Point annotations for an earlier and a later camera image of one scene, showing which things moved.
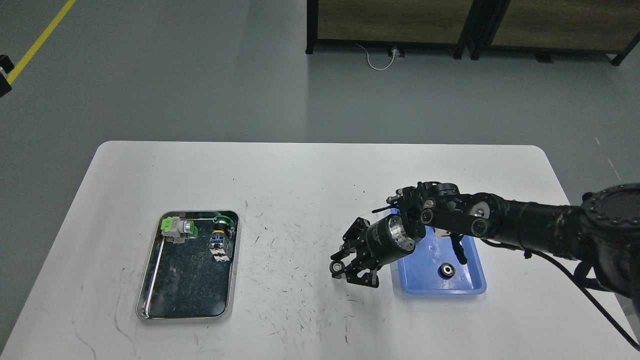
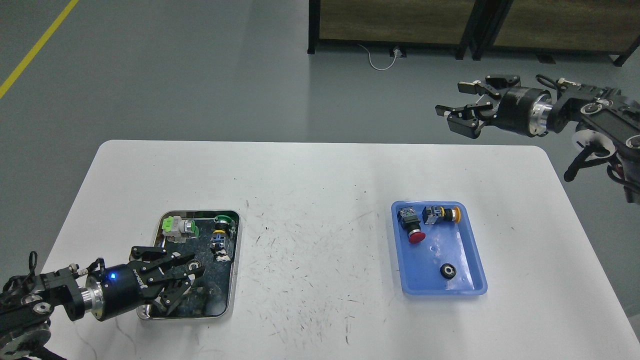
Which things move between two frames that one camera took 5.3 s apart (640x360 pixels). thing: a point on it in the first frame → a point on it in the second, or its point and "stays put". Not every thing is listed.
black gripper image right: (384, 239) → (526, 110)
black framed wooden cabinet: (540, 26) stays put
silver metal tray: (192, 269) stays put
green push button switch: (176, 230) stays put
